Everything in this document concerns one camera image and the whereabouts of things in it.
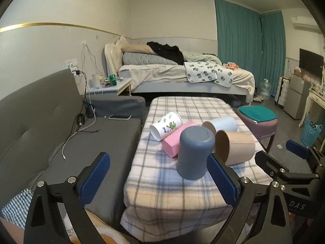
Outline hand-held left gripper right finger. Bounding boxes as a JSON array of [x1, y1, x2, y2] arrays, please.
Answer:
[[206, 154, 291, 244]]

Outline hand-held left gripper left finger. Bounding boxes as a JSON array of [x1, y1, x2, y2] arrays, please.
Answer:
[[23, 152, 111, 244]]

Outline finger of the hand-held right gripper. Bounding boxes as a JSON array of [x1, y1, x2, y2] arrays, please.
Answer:
[[285, 139, 325, 173], [255, 150, 321, 186]]

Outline beige cup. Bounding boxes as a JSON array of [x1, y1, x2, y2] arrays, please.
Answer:
[[215, 130, 256, 166]]

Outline grey cup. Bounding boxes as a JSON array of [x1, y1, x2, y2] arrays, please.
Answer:
[[177, 126, 216, 180]]

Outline light blue cup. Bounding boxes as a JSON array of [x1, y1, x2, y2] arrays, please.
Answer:
[[202, 116, 238, 134]]

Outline pink cup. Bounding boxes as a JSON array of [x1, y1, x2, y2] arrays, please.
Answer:
[[162, 122, 198, 158]]

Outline white printed cup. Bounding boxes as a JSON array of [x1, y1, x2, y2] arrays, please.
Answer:
[[149, 112, 183, 141]]

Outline blue laundry basket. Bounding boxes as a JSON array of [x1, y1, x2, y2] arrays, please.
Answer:
[[300, 119, 324, 148]]

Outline purple stool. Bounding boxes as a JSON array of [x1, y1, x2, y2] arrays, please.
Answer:
[[237, 105, 278, 153]]

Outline person's right leg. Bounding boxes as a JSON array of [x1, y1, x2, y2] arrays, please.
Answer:
[[85, 208, 129, 244]]

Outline person's leg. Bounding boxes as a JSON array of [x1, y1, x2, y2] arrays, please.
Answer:
[[85, 208, 129, 244], [0, 217, 25, 244]]

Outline grey small fridge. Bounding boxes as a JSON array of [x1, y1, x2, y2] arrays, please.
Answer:
[[283, 74, 312, 120]]

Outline white desk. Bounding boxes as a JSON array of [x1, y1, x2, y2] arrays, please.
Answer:
[[298, 81, 325, 128]]

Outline teal seat cushion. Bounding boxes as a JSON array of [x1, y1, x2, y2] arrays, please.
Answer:
[[239, 106, 277, 122]]

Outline plaid-covered table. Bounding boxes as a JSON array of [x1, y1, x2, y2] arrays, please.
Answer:
[[120, 96, 273, 239]]

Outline water jug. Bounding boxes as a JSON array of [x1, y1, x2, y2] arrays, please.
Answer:
[[259, 79, 272, 101]]

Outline black power adapter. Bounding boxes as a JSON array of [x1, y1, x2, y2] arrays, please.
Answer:
[[85, 102, 95, 119]]

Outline grey sofa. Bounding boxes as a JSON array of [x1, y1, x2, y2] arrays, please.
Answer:
[[0, 69, 146, 234]]

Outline blue striped shorts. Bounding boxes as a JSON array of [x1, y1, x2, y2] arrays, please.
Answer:
[[1, 188, 34, 230]]

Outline black television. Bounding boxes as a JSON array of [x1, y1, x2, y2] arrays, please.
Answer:
[[299, 48, 324, 77]]

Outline white nightstand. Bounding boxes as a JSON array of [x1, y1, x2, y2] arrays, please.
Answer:
[[85, 77, 132, 96]]

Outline person's left leg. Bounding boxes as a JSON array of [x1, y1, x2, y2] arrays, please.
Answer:
[[0, 217, 25, 244]]

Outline leaf printed blanket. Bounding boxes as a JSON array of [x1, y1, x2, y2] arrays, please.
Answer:
[[184, 61, 234, 86]]

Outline teal curtain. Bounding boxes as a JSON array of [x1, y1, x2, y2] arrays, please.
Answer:
[[214, 0, 286, 96]]

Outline bed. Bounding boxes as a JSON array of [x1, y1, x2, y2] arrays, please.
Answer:
[[103, 36, 256, 102]]

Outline white air conditioner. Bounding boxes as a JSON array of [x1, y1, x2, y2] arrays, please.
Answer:
[[291, 15, 321, 33]]

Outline pale green quilt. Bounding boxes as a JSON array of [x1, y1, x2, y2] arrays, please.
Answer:
[[181, 51, 223, 65]]

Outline striped pillow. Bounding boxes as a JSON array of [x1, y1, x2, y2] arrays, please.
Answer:
[[122, 52, 179, 66]]

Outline beige pillow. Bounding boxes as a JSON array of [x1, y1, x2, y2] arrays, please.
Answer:
[[120, 43, 153, 55]]

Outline black clothes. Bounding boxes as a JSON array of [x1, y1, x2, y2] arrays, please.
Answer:
[[147, 41, 185, 65]]

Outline white charging cable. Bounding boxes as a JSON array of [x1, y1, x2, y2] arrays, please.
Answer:
[[62, 117, 95, 161]]

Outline black cable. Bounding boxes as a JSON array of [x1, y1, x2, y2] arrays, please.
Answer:
[[66, 112, 102, 148]]

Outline wall power outlet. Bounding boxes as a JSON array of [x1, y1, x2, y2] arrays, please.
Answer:
[[65, 59, 83, 77]]

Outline white wall cables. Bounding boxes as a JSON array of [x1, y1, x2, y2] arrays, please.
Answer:
[[81, 40, 102, 82]]

